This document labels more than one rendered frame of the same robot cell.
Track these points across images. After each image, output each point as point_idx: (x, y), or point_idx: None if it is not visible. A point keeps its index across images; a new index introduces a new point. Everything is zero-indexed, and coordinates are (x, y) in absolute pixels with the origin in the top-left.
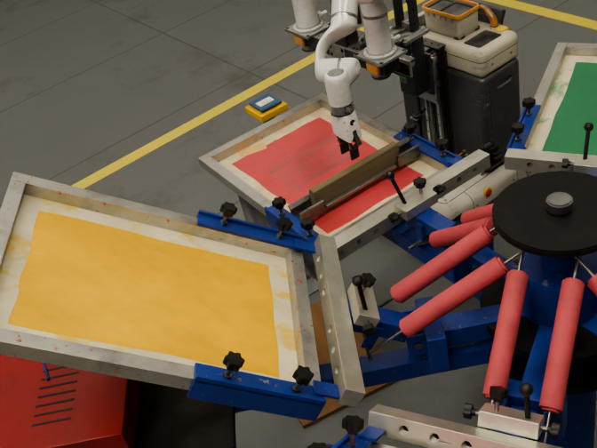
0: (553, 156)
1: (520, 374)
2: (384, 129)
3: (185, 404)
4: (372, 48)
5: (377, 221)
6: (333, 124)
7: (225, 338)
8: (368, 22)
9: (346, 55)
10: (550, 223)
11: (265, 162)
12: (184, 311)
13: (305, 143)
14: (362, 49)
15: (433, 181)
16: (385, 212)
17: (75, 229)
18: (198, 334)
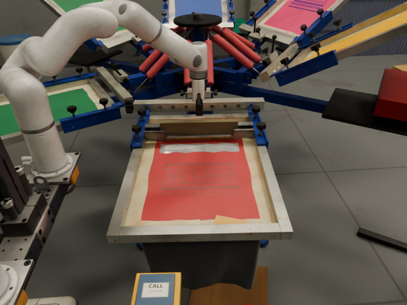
0: (119, 88)
1: None
2: (134, 158)
3: (354, 101)
4: (65, 153)
5: (221, 98)
6: (204, 91)
7: (335, 45)
8: (56, 126)
9: (52, 211)
10: (206, 17)
11: (231, 200)
12: (352, 40)
13: (185, 197)
14: (46, 188)
15: (175, 101)
16: (213, 100)
17: None
18: (347, 40)
